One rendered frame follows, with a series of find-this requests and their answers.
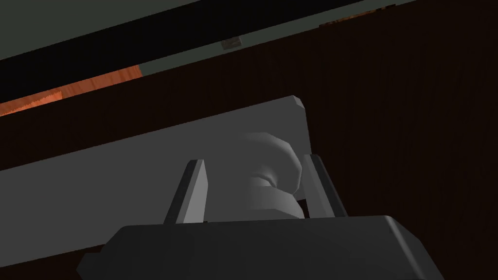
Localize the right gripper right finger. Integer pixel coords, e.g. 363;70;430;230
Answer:
300;154;348;219

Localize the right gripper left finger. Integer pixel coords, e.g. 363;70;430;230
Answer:
163;158;209;225

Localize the grey round knob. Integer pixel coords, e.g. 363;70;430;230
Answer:
206;132;306;223

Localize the grey drawer front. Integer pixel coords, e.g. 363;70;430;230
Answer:
0;95;313;269

